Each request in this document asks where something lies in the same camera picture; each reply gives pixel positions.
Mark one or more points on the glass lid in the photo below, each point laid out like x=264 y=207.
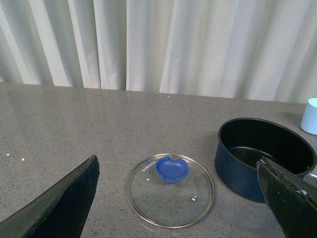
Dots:
x=170 y=190

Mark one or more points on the dark blue pot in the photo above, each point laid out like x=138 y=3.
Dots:
x=242 y=142

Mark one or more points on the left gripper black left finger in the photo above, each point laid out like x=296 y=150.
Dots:
x=59 y=212

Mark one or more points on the white curtain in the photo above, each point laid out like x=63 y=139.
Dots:
x=245 y=49

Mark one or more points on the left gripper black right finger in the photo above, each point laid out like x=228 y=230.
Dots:
x=292 y=200

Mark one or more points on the light blue cup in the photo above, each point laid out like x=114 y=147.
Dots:
x=309 y=119

